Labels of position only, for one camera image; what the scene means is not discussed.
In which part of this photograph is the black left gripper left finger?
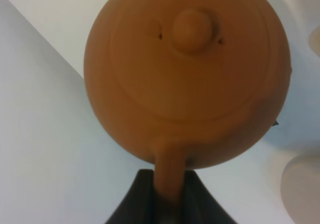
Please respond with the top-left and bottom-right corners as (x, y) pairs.
(106, 169), (155, 224)

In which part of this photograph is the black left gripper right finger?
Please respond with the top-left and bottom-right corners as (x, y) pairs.
(181, 170), (236, 224)

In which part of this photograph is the brown clay teapot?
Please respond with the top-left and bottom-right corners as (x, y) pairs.
(83, 0), (292, 202)

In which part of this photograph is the right white teacup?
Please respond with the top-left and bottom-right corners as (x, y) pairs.
(280, 155), (320, 223)

